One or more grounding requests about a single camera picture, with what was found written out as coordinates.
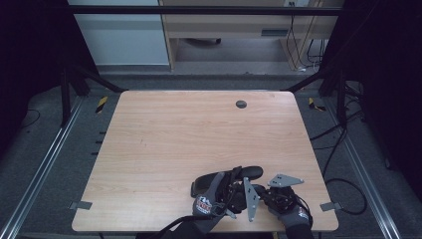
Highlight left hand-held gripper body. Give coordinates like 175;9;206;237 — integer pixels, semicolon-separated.
218;172;267;223

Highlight hanging desk cables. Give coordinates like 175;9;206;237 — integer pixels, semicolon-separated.
286;1;328;73

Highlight light wooden desk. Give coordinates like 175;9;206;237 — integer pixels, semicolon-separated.
158;0;346;72

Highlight person's right hand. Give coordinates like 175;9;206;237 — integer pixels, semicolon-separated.
268;197;314;229

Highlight aluminium floor rail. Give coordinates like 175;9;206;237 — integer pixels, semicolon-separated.
0;95;86;239
322;99;403;239

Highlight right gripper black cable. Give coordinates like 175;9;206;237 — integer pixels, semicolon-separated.
297;177;368;230

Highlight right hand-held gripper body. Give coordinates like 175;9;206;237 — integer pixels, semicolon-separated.
263;172;306;215

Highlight grey tape piece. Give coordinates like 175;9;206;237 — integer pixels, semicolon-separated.
68;200;94;211
319;200;343;213

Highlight black metal frame stand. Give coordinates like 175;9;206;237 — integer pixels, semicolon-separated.
59;64;129;127
281;65;349;127

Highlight black stapler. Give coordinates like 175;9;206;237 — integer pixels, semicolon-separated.
189;165;265;199

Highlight black object under desk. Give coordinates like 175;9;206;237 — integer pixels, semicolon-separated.
183;37;223;47

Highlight thin black floor cable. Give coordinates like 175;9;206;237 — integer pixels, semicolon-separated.
21;108;42;129

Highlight white cabinet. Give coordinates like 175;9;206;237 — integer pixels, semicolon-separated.
66;0;171;67

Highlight black floor cables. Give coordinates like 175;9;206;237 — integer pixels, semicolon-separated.
310;81;366;167

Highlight black horizontal frame bar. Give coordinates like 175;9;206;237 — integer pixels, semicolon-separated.
67;4;344;17

